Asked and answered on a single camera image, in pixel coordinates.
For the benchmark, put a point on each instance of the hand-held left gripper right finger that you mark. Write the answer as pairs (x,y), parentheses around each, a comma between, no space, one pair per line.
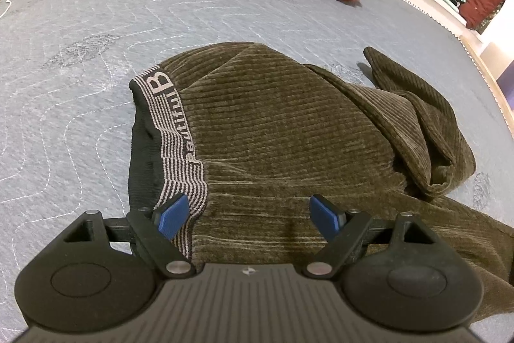
(324,214)

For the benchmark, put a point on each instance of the maroon cushion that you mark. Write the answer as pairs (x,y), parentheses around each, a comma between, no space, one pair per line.
(482,3)

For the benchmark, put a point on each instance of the grey quilted mattress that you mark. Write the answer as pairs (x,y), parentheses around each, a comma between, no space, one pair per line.
(80,45)

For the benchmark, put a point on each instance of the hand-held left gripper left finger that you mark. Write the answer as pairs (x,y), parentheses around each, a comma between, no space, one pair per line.
(172,215)

